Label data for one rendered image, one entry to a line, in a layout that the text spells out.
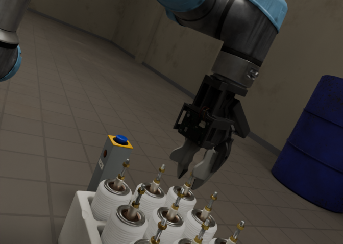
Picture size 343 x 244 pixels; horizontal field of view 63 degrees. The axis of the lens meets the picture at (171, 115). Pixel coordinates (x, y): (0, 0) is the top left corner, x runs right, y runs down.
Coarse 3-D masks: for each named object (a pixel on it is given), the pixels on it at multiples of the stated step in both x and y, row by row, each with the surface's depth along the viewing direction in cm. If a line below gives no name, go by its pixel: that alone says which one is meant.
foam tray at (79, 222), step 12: (84, 192) 82; (72, 204) 81; (84, 204) 77; (72, 216) 79; (84, 216) 73; (72, 228) 77; (84, 228) 70; (96, 228) 70; (60, 240) 83; (72, 240) 75; (84, 240) 69; (96, 240) 66
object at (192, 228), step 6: (186, 216) 81; (186, 222) 80; (192, 222) 78; (186, 228) 79; (192, 228) 78; (198, 228) 77; (210, 228) 78; (216, 228) 80; (186, 234) 79; (192, 234) 78; (198, 234) 77; (204, 234) 77; (210, 234) 78; (204, 240) 78
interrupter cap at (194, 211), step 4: (192, 212) 81; (196, 212) 82; (200, 212) 83; (192, 216) 80; (196, 216) 80; (208, 216) 83; (196, 220) 78; (200, 220) 79; (212, 220) 82; (212, 224) 80
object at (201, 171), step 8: (208, 152) 50; (216, 152) 51; (208, 160) 51; (200, 168) 50; (208, 168) 52; (192, 176) 50; (200, 176) 51; (208, 176) 52; (192, 184) 54; (200, 184) 53
